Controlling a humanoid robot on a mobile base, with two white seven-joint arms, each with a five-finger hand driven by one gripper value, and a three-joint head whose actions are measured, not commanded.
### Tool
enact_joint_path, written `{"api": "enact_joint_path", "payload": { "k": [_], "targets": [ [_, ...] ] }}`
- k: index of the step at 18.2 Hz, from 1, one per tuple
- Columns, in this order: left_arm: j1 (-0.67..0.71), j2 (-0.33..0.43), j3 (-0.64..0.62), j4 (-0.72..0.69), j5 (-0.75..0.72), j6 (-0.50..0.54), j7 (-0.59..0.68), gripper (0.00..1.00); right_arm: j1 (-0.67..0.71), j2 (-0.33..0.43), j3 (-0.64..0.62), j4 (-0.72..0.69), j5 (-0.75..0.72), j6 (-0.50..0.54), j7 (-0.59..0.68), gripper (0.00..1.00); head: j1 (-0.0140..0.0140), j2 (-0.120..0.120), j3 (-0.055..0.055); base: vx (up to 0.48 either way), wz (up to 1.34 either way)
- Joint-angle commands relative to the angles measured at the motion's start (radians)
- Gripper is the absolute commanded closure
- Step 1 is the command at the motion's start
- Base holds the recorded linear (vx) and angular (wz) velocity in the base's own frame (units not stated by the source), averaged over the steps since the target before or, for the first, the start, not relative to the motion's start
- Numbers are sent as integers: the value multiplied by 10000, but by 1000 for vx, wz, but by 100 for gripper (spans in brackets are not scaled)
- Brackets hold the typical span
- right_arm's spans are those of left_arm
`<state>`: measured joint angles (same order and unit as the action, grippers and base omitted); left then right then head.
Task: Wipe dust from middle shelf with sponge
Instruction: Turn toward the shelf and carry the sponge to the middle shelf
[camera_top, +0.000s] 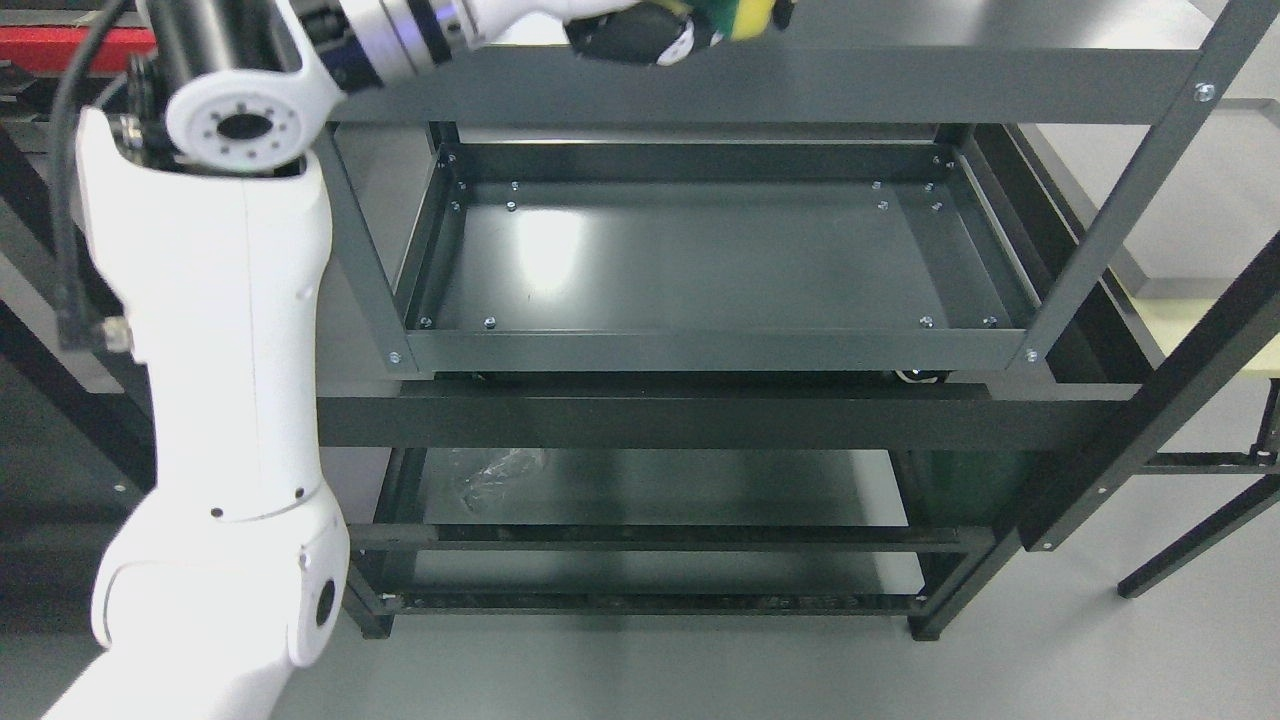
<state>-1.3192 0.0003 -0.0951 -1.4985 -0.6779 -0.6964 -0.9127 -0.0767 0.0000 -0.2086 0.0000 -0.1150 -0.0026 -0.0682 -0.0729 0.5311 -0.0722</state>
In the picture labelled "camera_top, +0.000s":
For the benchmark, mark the white robotic left hand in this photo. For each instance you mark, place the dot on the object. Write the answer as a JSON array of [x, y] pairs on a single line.
[[620, 30]]

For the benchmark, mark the green yellow sponge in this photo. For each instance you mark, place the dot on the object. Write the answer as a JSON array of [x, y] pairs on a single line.
[[738, 20]]

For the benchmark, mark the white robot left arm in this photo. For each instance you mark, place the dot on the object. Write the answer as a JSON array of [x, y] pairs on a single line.
[[193, 234]]

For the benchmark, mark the dark grey shelf cart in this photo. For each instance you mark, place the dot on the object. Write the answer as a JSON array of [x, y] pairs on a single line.
[[824, 324]]

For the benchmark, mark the red metal beam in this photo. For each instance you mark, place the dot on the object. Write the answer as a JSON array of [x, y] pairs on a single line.
[[48, 49]]

